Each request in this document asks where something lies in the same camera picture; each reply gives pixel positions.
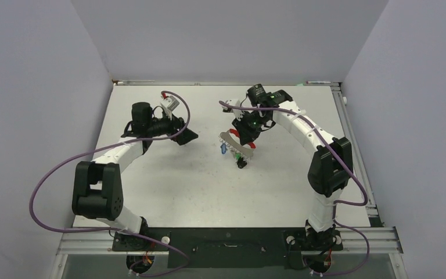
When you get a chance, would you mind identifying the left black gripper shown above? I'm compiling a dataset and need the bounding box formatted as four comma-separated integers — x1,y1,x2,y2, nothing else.
146,108,197,145

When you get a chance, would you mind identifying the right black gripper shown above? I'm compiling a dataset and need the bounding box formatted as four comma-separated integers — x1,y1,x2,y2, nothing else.
232,110,268,145

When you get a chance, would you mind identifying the grey red keyring holder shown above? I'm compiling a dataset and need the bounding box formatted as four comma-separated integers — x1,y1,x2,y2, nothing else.
219,130,254,160

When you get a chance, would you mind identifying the blue key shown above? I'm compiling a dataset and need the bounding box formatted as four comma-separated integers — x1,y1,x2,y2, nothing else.
220,144,227,155

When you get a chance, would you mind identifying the black key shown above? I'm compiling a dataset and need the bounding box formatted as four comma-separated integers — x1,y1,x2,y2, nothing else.
236,158,248,169

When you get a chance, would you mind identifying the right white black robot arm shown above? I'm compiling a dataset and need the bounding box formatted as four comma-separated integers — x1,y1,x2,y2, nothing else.
220,84,353,251

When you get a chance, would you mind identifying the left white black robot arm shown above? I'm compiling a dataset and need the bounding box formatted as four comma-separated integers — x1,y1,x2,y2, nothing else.
71,102,199,250

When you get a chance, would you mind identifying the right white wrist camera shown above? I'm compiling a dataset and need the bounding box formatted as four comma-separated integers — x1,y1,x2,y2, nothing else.
222,99,244,120

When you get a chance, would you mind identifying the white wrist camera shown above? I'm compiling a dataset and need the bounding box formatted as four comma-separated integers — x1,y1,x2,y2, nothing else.
160,95,180,114
222,99,244,120

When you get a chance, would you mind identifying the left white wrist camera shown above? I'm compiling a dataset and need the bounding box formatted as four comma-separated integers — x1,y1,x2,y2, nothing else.
160,95,180,114

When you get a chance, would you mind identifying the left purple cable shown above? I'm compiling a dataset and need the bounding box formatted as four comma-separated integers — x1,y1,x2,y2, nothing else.
28,90,191,278

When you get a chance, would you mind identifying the aluminium back rail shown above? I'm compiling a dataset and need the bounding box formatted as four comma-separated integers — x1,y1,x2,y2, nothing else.
112,80,341,87

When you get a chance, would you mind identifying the aluminium rail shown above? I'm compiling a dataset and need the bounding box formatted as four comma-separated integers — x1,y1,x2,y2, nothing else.
112,80,341,87
57,227,403,255
330,83,384,227

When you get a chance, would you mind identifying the aluminium right side rail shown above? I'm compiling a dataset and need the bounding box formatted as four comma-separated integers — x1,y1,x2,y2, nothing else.
330,83,384,227

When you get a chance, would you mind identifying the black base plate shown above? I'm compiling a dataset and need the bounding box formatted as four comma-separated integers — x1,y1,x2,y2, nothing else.
111,227,343,273

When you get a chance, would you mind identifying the aluminium front rail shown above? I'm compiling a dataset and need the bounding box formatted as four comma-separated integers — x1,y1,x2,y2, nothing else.
57,227,403,255

